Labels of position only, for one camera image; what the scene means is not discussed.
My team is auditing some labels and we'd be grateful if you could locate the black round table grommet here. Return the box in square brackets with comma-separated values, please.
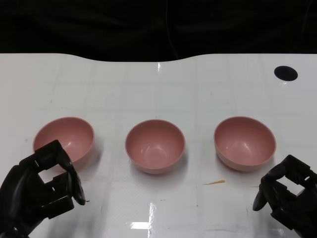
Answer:
[273, 65, 298, 81]

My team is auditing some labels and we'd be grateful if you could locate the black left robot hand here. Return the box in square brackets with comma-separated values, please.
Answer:
[0, 139, 87, 238]

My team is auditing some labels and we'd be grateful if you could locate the black backdrop curtain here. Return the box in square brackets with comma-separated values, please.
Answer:
[0, 0, 317, 62]

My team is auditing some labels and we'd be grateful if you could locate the thin black hanging cable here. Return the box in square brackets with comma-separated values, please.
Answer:
[165, 0, 180, 60]

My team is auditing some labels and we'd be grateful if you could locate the pink plastic bowl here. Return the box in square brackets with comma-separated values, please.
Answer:
[33, 116, 95, 173]
[124, 119, 186, 175]
[213, 116, 277, 173]

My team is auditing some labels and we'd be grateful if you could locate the orange wood sliver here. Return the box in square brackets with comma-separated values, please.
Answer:
[202, 179, 226, 186]

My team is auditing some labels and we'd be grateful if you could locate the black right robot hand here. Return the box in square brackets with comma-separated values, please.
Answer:
[252, 154, 317, 238]

